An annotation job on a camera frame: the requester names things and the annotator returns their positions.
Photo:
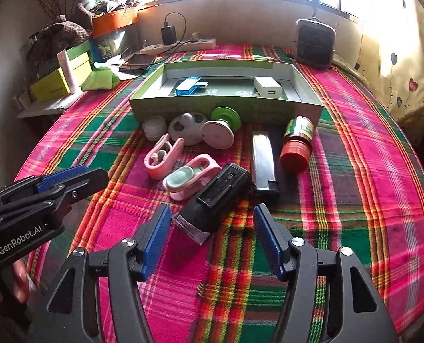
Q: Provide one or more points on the shallow green cardboard box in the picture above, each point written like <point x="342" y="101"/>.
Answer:
<point x="233" y="109"/>

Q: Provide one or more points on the person's left hand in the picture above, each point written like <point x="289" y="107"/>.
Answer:
<point x="20" y="282"/>

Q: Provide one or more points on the small white jar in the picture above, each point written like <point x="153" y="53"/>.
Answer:
<point x="153" y="128"/>

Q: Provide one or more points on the cream curtain with hearts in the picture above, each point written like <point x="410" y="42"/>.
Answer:
<point x="405" y="60"/>

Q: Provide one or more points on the black rectangular case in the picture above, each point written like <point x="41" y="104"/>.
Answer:
<point x="264" y="164"/>

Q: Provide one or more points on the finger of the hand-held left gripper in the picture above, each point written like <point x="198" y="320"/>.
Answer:
<point x="60" y="178"/>
<point x="65" y="198"/>

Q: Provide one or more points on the green tissue packet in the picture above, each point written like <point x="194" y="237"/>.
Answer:
<point x="99" y="80"/>

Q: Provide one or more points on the pink and mint clip holder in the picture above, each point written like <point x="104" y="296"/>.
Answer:
<point x="181" y="182"/>

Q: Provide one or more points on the white power bank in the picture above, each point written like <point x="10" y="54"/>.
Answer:
<point x="268" y="87"/>

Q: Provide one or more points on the brown checked cloth bag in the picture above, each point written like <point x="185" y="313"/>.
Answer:
<point x="65" y="30"/>

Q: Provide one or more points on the pink green plaid blanket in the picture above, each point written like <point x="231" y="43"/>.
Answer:
<point x="358" y="171"/>

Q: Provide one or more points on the white tube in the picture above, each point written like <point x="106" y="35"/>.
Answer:
<point x="69" y="73"/>

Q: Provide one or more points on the red lidded jar green label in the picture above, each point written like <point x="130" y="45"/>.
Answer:
<point x="296" y="150"/>

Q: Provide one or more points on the green and white spool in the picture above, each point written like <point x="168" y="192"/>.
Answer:
<point x="219" y="132"/>

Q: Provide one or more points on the green flat box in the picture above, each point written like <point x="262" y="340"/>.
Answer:
<point x="78" y="55"/>

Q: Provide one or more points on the orange box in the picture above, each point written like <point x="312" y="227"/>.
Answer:
<point x="115" y="21"/>

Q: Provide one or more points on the blue and green box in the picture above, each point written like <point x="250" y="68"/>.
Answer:
<point x="115" y="44"/>

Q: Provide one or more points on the blue packet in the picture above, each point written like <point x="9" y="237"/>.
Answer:
<point x="190" y="86"/>

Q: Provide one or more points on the white power strip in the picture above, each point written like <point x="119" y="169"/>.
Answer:
<point x="187" y="45"/>

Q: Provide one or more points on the black bike light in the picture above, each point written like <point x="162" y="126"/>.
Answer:
<point x="219" y="193"/>

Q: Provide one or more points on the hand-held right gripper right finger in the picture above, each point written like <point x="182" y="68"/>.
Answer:
<point x="269" y="244"/>

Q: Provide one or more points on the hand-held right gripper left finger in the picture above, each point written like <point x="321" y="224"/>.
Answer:
<point x="158" y="237"/>

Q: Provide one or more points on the yellow-green box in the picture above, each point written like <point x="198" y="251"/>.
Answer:
<point x="51" y="85"/>

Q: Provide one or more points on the white round panda toy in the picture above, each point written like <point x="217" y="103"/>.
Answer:
<point x="185" y="130"/>

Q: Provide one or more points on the black smartphone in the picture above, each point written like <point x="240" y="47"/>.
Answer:
<point x="136" y="64"/>

